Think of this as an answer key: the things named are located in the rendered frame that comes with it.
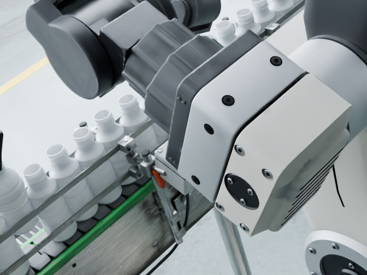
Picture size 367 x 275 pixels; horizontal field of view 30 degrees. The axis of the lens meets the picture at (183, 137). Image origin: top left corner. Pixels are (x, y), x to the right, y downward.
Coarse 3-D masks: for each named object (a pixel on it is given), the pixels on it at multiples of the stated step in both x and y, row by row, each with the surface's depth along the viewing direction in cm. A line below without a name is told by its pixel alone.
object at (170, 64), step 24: (168, 24) 57; (144, 48) 56; (168, 48) 56; (192, 48) 55; (216, 48) 55; (240, 48) 53; (144, 72) 56; (168, 72) 55; (192, 72) 51; (216, 72) 52; (144, 96) 59; (168, 96) 55; (192, 96) 51; (168, 120) 56; (168, 144) 58
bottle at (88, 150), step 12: (84, 132) 132; (84, 144) 130; (96, 144) 132; (84, 156) 130; (96, 156) 130; (84, 168) 132; (108, 168) 133; (96, 180) 133; (108, 180) 134; (96, 192) 135; (120, 192) 138
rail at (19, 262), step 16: (304, 0) 159; (288, 16) 157; (144, 128) 136; (96, 160) 130; (48, 176) 132; (80, 176) 129; (128, 176) 137; (64, 192) 127; (16, 224) 122; (64, 224) 129; (0, 240) 120; (48, 240) 128
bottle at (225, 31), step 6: (216, 24) 150; (222, 24) 151; (228, 24) 150; (216, 30) 149; (222, 30) 148; (228, 30) 148; (222, 36) 149; (228, 36) 149; (234, 36) 150; (222, 42) 150; (228, 42) 150
